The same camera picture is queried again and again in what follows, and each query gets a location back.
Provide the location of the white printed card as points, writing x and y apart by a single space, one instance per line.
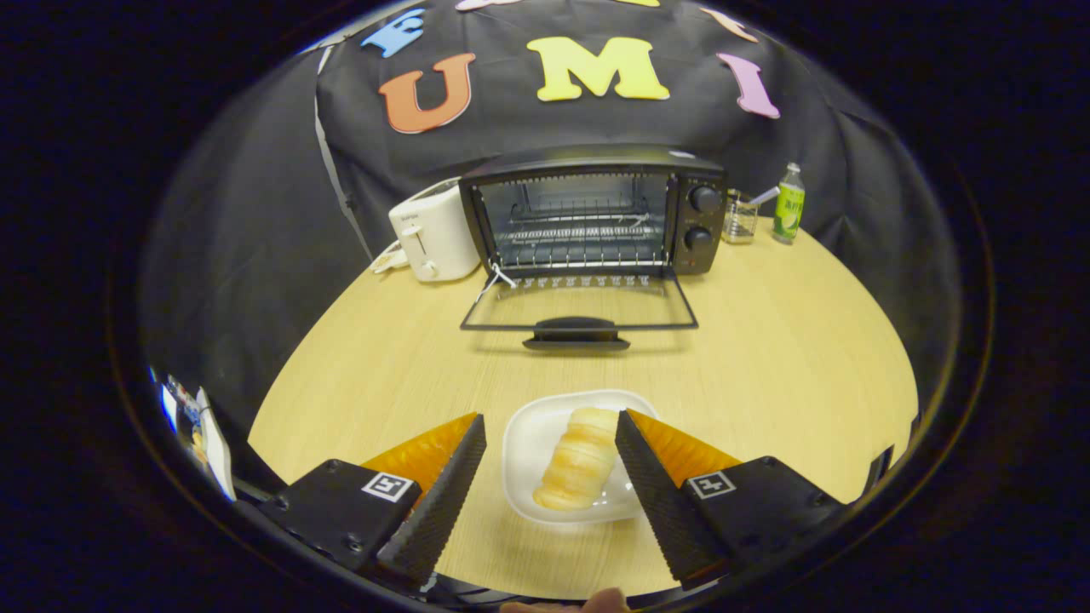
217 443

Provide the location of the black backdrop cloth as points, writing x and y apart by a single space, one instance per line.
596 123

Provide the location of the white pop-up toaster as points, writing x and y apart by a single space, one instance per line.
434 238

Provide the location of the clear glass jar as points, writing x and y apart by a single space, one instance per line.
739 223

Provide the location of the green label drink bottle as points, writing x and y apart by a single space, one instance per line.
789 213

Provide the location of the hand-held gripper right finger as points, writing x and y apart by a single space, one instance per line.
668 502

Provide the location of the white plate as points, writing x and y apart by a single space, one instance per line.
528 451

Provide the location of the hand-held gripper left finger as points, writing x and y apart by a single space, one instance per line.
443 511

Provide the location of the black toaster oven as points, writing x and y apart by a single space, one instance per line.
596 157

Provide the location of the golden bread roll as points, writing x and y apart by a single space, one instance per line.
579 460

